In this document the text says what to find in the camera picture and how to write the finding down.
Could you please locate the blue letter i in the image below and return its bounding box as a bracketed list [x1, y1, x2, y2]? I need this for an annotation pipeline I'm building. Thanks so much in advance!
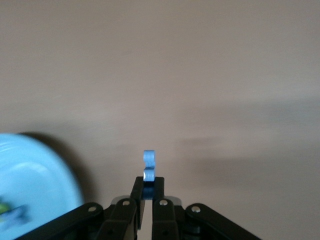
[142, 149, 157, 201]

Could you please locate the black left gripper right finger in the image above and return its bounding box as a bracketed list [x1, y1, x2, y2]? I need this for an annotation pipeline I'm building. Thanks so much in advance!
[151, 176, 262, 240]

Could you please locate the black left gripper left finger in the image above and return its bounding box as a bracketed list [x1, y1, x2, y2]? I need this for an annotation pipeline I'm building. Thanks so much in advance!
[24, 176, 148, 240]

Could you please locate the blue letter x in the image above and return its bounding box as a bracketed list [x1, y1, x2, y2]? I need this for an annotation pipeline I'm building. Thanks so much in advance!
[2, 204, 32, 227]

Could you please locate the blue plate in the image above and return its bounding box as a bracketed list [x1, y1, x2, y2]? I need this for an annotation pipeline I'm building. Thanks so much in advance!
[0, 133, 85, 240]

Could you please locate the brown table mat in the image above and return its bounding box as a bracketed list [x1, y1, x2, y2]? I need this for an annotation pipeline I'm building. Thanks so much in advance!
[0, 0, 320, 240]

